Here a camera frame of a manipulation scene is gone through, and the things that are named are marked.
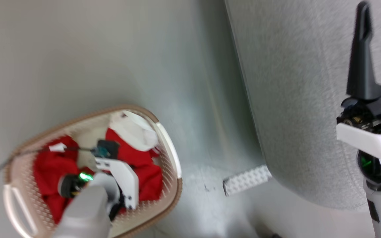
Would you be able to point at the red and white garment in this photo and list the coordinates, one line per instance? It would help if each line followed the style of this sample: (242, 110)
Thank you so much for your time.
(144, 172)

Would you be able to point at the grey fabric sofa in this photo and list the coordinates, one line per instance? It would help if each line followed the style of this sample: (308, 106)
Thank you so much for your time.
(293, 99)

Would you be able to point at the white perforated block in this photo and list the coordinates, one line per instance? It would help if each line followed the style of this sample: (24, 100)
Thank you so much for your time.
(246, 180)

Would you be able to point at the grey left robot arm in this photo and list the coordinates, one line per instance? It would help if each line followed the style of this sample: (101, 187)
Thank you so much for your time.
(81, 215)

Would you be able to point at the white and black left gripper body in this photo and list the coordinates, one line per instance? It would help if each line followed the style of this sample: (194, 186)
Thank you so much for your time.
(127, 185)

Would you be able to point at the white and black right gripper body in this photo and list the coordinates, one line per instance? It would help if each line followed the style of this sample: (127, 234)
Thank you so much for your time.
(369, 142)

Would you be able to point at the cream basket with brown rim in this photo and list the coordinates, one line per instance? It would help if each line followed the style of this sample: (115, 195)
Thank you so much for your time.
(167, 158)

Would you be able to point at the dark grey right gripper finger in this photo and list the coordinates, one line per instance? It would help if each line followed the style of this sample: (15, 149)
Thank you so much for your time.
(362, 72)

